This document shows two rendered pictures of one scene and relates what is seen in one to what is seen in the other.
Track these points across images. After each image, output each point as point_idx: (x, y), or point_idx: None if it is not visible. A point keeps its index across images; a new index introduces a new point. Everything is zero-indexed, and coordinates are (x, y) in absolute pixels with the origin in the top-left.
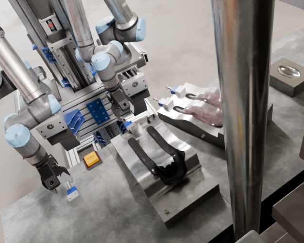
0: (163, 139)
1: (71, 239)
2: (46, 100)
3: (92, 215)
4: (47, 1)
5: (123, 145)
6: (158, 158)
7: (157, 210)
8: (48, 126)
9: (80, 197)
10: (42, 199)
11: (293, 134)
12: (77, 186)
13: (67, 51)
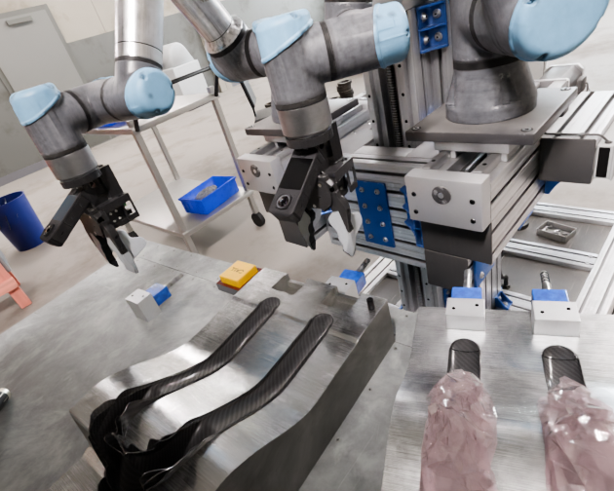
0: (292, 377)
1: (68, 351)
2: (132, 72)
3: (113, 354)
4: None
5: (250, 298)
6: (188, 396)
7: (48, 489)
8: (251, 168)
9: (140, 311)
10: (158, 268)
11: None
12: (182, 294)
13: None
